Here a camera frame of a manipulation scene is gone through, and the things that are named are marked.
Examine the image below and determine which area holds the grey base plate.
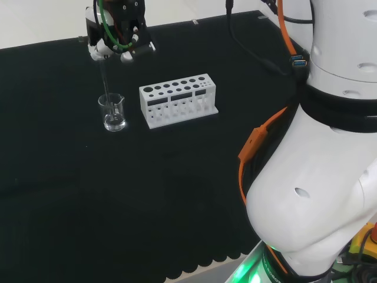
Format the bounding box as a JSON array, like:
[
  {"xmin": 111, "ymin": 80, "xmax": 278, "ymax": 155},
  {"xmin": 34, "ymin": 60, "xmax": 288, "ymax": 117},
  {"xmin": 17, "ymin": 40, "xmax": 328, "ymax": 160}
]
[{"xmin": 166, "ymin": 241, "xmax": 266, "ymax": 283}]

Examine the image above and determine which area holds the green cable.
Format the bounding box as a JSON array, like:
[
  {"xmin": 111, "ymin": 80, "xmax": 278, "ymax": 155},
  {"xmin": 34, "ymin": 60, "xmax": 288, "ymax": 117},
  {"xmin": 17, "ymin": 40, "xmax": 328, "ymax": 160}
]
[{"xmin": 98, "ymin": 0, "xmax": 135, "ymax": 54}]

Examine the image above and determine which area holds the small clear glass beaker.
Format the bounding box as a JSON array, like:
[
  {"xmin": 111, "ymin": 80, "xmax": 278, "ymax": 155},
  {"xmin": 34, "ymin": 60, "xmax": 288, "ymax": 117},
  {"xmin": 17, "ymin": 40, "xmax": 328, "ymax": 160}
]
[{"xmin": 98, "ymin": 93, "xmax": 127, "ymax": 132}]

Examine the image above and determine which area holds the orange cable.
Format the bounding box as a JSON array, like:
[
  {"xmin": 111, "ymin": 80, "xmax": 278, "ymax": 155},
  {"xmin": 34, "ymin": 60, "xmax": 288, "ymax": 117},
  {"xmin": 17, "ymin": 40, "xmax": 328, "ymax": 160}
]
[{"xmin": 237, "ymin": 0, "xmax": 299, "ymax": 277}]

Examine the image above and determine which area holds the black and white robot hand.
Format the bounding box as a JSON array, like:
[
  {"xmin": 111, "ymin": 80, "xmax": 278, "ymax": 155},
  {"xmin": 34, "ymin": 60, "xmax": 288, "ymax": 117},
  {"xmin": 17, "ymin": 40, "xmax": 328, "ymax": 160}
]
[{"xmin": 85, "ymin": 0, "xmax": 157, "ymax": 64}]

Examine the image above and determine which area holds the black bench cloth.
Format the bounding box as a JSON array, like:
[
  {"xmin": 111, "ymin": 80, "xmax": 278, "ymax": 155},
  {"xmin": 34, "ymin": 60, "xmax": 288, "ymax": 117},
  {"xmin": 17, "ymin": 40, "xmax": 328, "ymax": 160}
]
[{"xmin": 0, "ymin": 10, "xmax": 306, "ymax": 283}]

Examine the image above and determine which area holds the black cable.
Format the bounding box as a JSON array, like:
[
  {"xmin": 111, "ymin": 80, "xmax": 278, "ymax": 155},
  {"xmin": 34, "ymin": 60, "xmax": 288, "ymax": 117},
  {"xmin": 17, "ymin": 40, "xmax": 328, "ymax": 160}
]
[
  {"xmin": 225, "ymin": 0, "xmax": 298, "ymax": 78},
  {"xmin": 259, "ymin": 0, "xmax": 313, "ymax": 25}
]

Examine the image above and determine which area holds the white test tube rack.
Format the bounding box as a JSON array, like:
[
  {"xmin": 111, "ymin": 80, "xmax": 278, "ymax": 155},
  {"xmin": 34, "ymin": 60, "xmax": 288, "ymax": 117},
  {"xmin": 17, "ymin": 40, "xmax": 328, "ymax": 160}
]
[{"xmin": 138, "ymin": 73, "xmax": 219, "ymax": 130}]

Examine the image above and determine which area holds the yellow stop button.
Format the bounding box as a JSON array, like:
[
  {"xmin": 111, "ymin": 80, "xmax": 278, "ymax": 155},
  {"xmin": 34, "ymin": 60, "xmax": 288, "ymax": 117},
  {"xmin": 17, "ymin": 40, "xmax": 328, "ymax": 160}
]
[{"xmin": 349, "ymin": 222, "xmax": 377, "ymax": 257}]

